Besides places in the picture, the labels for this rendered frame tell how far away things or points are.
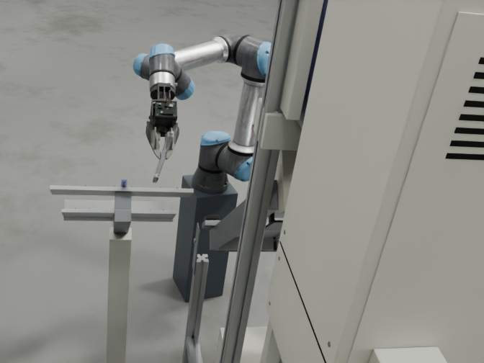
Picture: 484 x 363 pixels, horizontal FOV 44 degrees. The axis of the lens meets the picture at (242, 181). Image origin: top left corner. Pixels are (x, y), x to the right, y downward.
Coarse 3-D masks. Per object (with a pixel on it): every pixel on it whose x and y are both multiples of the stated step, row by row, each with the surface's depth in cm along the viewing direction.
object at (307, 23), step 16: (304, 0) 94; (320, 0) 92; (304, 16) 94; (320, 16) 94; (304, 32) 94; (304, 48) 96; (288, 64) 102; (304, 64) 97; (288, 80) 102; (304, 80) 99; (288, 96) 101; (304, 96) 100; (288, 112) 101; (304, 112) 106; (192, 352) 195
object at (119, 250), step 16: (112, 240) 161; (128, 240) 162; (112, 256) 164; (128, 256) 164; (112, 272) 166; (128, 272) 167; (112, 288) 169; (128, 288) 170; (112, 304) 172; (112, 320) 176; (112, 336) 179; (112, 352) 182
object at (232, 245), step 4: (232, 240) 186; (236, 240) 187; (264, 240) 189; (268, 240) 189; (272, 240) 189; (224, 244) 186; (228, 244) 186; (232, 244) 186; (236, 244) 186; (264, 244) 188; (268, 244) 189; (272, 244) 189; (276, 244) 190; (220, 248) 185; (224, 248) 185; (228, 248) 186; (232, 248) 186; (236, 248) 186; (264, 248) 188; (268, 248) 188; (272, 248) 189; (276, 248) 189
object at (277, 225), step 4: (276, 212) 145; (268, 216) 150; (272, 216) 141; (276, 216) 150; (280, 216) 150; (272, 220) 140; (276, 220) 135; (280, 220) 136; (268, 224) 141; (272, 224) 138; (276, 224) 138; (280, 224) 138; (268, 228) 144; (272, 228) 144; (276, 228) 145; (280, 228) 145
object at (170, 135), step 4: (168, 132) 144; (172, 132) 144; (168, 136) 144; (172, 136) 144; (168, 140) 148; (164, 144) 152; (168, 144) 151; (164, 148) 154; (168, 148) 154; (164, 152) 158; (164, 156) 162; (160, 160) 165; (164, 160) 165; (160, 164) 170; (156, 168) 176; (160, 168) 174; (156, 172) 179; (160, 172) 179; (156, 176) 184
